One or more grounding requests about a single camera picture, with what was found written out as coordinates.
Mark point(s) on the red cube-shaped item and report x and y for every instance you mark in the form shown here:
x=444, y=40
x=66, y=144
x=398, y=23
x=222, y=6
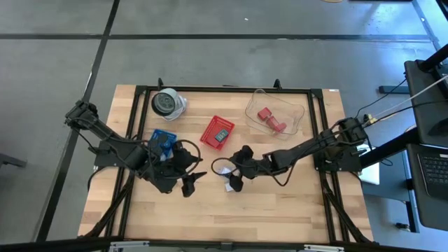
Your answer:
x=264, y=114

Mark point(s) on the red digital timer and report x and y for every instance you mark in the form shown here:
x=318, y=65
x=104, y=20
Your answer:
x=221, y=135

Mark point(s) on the grey furniture leg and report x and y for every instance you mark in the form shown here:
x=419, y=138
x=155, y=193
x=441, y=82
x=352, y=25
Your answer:
x=10, y=160

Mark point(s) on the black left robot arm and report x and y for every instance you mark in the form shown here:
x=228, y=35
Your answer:
x=134, y=157

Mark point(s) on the blue packet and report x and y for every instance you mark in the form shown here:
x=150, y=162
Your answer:
x=169, y=137

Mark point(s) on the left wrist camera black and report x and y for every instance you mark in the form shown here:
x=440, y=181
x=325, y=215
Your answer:
x=187, y=159

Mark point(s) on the silver metal bracket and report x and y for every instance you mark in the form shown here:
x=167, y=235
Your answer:
x=323, y=248
x=129, y=246

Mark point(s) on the black frame bracket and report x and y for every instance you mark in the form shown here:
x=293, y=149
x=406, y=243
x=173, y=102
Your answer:
x=277, y=84
x=160, y=84

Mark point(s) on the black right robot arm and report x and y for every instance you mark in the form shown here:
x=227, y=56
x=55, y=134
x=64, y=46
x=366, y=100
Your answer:
x=301, y=150

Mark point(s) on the black aluminium table frame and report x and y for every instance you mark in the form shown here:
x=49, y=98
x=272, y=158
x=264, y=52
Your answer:
x=227, y=89

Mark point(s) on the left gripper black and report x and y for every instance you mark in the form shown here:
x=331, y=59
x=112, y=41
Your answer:
x=168, y=176

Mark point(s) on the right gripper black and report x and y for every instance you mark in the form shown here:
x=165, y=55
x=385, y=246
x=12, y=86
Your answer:
x=255, y=167

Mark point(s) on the clear plastic tray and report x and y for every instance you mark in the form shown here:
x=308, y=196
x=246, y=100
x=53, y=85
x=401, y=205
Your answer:
x=290, y=112

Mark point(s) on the black laptop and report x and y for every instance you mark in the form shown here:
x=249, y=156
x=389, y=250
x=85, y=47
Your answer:
x=434, y=171

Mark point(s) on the black diagonal support bar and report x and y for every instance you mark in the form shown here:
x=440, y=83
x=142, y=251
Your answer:
x=388, y=148

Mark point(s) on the white paper sheet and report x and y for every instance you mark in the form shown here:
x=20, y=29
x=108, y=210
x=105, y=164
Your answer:
x=371, y=175

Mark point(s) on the small red block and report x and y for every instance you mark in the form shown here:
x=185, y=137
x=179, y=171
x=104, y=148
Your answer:
x=281, y=127

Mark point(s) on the red slotted plastic basket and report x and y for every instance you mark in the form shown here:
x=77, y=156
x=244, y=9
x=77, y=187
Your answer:
x=224, y=123

